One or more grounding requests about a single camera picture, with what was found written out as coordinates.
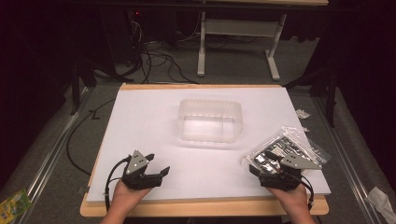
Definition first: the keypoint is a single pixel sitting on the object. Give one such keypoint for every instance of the clear plastic container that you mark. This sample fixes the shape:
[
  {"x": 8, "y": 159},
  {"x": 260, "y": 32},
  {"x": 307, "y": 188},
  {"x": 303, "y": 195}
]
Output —
[{"x": 210, "y": 123}]

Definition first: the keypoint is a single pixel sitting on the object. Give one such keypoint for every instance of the green printed packet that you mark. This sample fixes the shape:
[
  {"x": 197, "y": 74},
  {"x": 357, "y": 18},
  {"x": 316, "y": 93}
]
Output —
[{"x": 13, "y": 207}]

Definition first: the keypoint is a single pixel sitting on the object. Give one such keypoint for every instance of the black metal stand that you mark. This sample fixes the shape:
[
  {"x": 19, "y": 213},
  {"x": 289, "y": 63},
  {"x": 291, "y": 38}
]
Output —
[
  {"x": 79, "y": 84},
  {"x": 327, "y": 87}
]

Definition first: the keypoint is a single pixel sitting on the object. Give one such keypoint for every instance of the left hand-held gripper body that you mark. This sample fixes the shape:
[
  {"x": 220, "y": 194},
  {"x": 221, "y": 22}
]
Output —
[{"x": 140, "y": 180}]

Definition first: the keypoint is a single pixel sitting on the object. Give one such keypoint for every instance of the crumpled white paper scrap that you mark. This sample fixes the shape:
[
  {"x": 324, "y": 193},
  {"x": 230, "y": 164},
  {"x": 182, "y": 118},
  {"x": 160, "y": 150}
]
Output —
[{"x": 302, "y": 114}]

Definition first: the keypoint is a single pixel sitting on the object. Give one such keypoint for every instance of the white foam board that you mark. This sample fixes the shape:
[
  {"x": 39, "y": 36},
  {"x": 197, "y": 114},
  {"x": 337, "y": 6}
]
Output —
[{"x": 149, "y": 124}]

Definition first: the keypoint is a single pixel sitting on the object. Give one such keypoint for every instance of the silver floor rail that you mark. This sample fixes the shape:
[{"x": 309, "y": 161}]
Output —
[
  {"x": 53, "y": 155},
  {"x": 345, "y": 161}
]

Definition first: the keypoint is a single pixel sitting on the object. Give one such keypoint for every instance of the clear bag of dark packets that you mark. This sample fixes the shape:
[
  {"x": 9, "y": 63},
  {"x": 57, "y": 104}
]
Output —
[{"x": 289, "y": 144}]

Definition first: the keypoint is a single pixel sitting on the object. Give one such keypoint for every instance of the crumpled white tissue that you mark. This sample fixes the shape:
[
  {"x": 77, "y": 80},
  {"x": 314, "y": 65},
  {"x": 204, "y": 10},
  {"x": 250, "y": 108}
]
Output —
[{"x": 381, "y": 202}]

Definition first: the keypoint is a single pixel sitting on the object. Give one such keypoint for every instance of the person's right hand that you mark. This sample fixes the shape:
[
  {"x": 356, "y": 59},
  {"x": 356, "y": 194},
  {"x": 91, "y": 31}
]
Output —
[{"x": 290, "y": 196}]

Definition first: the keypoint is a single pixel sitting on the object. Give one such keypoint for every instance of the person's left hand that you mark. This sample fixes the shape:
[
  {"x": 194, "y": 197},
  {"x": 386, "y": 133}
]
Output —
[{"x": 128, "y": 197}]

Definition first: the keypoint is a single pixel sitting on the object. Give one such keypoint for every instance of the white metal desk frame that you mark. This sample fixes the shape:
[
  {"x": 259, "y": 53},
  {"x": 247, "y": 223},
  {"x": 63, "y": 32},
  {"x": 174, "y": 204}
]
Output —
[{"x": 243, "y": 29}]

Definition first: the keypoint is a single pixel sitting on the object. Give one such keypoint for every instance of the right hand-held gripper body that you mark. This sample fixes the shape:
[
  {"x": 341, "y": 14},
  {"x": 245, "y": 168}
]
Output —
[{"x": 281, "y": 180}]

